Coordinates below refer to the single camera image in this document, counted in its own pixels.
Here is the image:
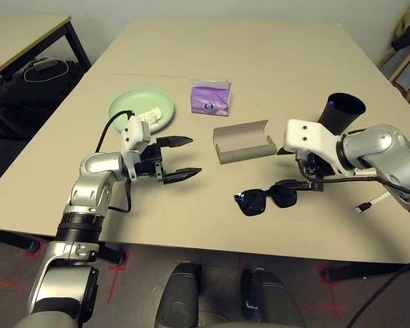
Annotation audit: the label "dark grey robot leg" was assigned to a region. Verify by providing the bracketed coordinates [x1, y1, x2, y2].
[241, 268, 307, 328]
[156, 261, 201, 328]

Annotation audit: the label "grey power adapter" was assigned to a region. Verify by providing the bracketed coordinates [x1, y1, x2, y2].
[32, 57, 55, 71]

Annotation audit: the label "dark grey robot right leg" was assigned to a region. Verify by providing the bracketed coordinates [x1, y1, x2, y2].
[241, 268, 307, 328]

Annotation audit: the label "black plastic cup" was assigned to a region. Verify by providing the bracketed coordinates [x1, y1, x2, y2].
[316, 92, 367, 136]

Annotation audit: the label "thin white cable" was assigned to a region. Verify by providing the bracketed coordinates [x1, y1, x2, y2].
[23, 58, 69, 83]

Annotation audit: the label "black sunglasses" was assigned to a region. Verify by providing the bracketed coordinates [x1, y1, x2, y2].
[233, 184, 299, 217]

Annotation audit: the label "grey glasses case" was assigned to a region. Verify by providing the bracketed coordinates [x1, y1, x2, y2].
[213, 119, 278, 165]

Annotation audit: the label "light green plate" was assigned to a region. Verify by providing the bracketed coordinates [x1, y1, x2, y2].
[107, 87, 176, 135]

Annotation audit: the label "wooden stool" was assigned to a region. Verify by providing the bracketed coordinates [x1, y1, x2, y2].
[377, 47, 410, 102]

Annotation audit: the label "black table foot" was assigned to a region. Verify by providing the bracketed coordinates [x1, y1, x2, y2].
[0, 228, 40, 252]
[320, 262, 410, 283]
[95, 244, 127, 267]

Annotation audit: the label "purple tissue pack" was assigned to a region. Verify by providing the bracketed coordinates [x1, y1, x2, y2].
[190, 77, 233, 118]

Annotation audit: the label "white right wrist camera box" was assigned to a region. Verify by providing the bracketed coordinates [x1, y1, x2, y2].
[282, 118, 359, 178]

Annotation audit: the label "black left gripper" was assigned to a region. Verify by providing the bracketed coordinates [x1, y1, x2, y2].
[135, 135, 203, 186]

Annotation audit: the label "beige side table black frame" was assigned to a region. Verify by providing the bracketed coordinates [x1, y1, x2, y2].
[0, 14, 92, 83]

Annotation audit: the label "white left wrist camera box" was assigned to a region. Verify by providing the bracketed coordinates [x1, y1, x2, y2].
[120, 115, 152, 180]

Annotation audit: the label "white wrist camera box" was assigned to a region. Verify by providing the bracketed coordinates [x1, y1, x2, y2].
[282, 118, 359, 178]
[120, 115, 152, 180]

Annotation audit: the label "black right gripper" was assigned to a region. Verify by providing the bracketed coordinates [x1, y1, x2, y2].
[274, 146, 339, 192]

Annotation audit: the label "white tissue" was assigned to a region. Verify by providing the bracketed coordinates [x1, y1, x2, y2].
[137, 107, 164, 128]

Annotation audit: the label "dark grey robot left leg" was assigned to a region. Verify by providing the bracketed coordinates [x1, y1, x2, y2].
[156, 261, 201, 328]

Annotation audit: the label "black left wrist camera cable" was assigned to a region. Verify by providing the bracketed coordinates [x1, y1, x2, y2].
[94, 109, 136, 215]

